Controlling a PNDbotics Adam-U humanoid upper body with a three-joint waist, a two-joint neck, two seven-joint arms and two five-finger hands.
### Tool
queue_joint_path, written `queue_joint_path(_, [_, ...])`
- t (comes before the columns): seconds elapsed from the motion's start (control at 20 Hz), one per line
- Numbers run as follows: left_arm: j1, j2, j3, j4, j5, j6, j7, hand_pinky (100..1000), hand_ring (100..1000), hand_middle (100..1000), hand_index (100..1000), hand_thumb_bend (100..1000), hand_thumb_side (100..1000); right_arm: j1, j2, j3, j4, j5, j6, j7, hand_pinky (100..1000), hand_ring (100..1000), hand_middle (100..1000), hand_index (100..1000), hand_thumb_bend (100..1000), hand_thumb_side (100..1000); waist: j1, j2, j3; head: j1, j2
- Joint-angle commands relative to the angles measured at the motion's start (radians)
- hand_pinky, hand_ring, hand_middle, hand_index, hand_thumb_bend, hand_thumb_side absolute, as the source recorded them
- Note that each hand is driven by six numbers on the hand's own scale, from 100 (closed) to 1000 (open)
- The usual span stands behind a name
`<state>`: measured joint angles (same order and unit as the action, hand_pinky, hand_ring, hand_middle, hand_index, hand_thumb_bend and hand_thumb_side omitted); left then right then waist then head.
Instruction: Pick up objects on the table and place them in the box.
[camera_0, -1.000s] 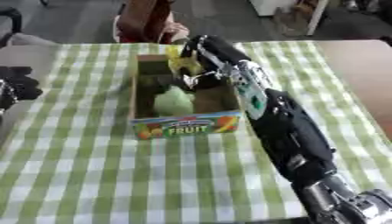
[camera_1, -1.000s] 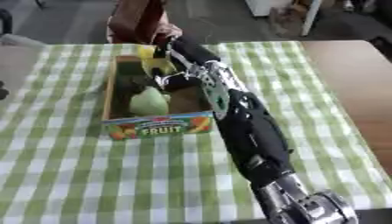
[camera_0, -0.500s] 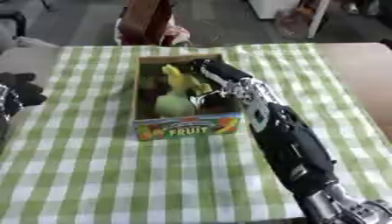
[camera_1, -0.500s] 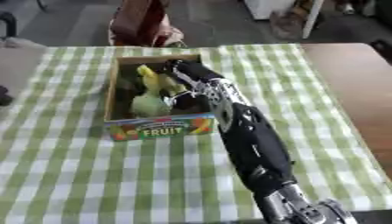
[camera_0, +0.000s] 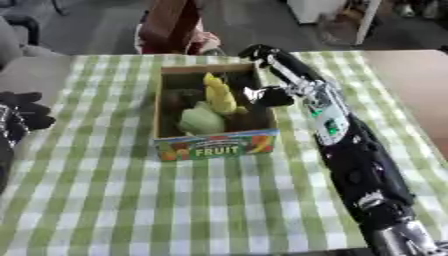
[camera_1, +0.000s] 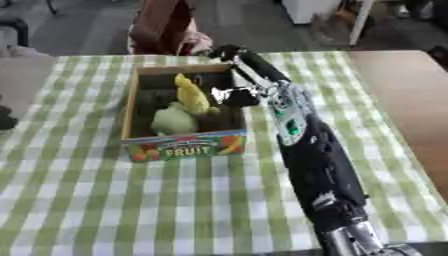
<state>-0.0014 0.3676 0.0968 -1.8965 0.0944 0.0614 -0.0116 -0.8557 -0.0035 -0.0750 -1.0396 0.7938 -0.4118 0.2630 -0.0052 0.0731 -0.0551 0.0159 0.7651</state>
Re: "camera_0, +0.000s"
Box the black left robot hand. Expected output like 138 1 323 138
0 91 58 148

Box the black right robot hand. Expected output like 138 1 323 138
236 43 328 108

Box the cardboard box with printed front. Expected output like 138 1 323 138
150 62 282 163

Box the white cabinet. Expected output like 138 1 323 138
283 0 350 25

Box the yellow toy corn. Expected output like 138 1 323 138
201 72 240 116

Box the grey chair with black armrest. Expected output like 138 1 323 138
0 14 63 70

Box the green toy fruit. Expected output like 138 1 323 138
176 101 230 136

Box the dark brown toy fruit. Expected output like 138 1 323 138
162 88 205 114

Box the pair of shoes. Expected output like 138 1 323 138
393 0 441 20

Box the white post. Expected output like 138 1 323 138
351 0 385 46

